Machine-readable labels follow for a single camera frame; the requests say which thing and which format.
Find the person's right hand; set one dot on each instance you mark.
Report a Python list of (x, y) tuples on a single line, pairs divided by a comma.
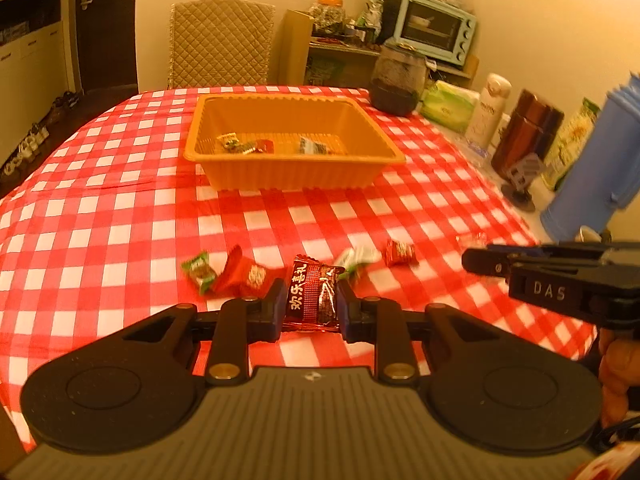
[(612, 375)]

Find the red white checked tablecloth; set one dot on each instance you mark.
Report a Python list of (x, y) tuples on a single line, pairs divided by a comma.
[(125, 210)]

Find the blue thermos jug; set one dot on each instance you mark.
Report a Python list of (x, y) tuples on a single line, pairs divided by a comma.
[(590, 180)]

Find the dark door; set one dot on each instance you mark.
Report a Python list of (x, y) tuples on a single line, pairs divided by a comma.
[(107, 35)]

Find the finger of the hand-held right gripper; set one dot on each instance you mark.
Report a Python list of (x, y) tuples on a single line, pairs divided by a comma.
[(550, 250), (482, 261)]

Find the silver snack packet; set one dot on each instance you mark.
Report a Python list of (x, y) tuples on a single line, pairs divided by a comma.
[(312, 146)]

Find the small red candy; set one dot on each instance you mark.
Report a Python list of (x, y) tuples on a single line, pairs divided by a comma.
[(400, 252)]

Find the white patterned mug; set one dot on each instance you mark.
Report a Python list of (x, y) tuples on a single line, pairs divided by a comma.
[(590, 234)]

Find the dark red foil candy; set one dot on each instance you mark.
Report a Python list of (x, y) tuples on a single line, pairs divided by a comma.
[(312, 300)]

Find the red green candy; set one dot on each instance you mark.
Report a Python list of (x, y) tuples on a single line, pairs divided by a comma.
[(259, 146)]

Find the quilted beige chair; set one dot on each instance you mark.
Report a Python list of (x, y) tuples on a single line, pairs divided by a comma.
[(220, 45)]

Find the plastic jar orange lid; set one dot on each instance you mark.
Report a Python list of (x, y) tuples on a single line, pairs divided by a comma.
[(326, 15)]

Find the grey phone stand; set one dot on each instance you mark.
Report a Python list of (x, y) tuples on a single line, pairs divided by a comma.
[(522, 180)]

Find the small green candy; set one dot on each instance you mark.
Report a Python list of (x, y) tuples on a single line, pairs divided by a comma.
[(200, 272)]

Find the red patterned cloth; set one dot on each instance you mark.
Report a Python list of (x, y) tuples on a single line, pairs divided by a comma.
[(607, 465)]

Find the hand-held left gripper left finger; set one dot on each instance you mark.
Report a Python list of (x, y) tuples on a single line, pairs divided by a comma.
[(272, 305)]

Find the large dark glass jar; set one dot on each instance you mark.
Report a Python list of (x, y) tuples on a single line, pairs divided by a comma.
[(397, 80)]

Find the orange plastic tray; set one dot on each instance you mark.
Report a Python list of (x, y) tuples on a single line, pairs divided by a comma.
[(290, 175)]

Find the blue white small pack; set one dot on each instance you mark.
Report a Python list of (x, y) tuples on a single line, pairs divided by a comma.
[(477, 150)]

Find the light blue toaster oven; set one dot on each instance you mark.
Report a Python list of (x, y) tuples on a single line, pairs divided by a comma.
[(432, 27)]

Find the row of shoes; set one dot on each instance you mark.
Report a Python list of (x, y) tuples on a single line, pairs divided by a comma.
[(35, 135)]

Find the white cabinet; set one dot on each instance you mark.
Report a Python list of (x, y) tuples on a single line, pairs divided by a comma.
[(30, 60)]

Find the green foil bag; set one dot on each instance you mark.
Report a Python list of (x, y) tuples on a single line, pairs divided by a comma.
[(371, 10)]

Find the red packet white label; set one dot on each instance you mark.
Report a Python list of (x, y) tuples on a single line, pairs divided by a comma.
[(245, 275)]

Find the long green snack wrapper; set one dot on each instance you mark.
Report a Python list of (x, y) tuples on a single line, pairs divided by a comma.
[(357, 260)]

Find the pale floral snack bag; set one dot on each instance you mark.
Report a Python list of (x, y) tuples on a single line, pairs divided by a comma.
[(572, 140)]

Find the green tissue pack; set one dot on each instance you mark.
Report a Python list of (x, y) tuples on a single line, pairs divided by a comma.
[(447, 107)]

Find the green printed box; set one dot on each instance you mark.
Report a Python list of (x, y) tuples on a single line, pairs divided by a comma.
[(325, 70)]

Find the wooden shelf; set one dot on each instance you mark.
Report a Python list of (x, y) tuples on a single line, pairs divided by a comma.
[(295, 45)]

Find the white bottle rabbit print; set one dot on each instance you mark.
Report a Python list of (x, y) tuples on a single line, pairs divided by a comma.
[(486, 110)]

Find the brown metal thermos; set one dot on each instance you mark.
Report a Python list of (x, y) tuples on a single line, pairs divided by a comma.
[(525, 130)]

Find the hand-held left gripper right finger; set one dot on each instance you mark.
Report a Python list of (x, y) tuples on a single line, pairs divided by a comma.
[(350, 310)]

